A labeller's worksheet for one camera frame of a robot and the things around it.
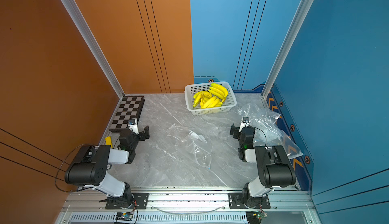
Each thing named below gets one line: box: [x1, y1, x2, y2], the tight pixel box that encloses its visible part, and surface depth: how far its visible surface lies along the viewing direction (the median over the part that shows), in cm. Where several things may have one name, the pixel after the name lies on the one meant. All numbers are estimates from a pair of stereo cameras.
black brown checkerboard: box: [108, 95, 146, 134], surface depth 107 cm
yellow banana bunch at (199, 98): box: [192, 91, 213, 108], surface depth 110 cm
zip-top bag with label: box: [167, 123, 219, 169], surface depth 96 cm
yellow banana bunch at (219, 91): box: [207, 83, 229, 103], surface depth 117 cm
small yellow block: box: [104, 136, 113, 148], surface depth 97 cm
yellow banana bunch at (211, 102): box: [200, 96, 223, 109], surface depth 107 cm
